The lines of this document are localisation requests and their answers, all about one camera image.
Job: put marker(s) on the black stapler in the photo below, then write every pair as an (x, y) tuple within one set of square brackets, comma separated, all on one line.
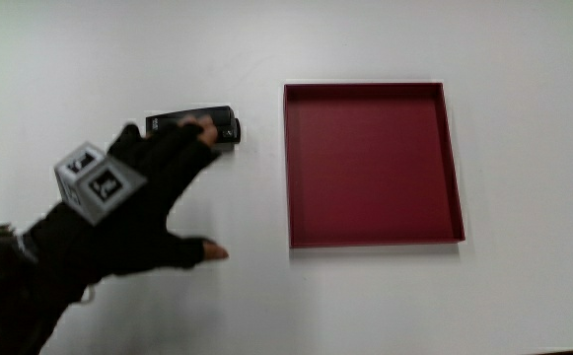
[(222, 120)]

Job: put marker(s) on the red square tray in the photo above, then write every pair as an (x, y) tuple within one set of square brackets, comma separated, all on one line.
[(370, 167)]

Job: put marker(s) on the person's left hand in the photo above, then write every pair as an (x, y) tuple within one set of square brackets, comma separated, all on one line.
[(138, 217)]

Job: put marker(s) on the white desk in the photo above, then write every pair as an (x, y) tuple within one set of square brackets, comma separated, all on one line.
[(315, 305)]

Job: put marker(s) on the person's left forearm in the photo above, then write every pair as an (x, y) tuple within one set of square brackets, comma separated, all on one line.
[(5, 296)]

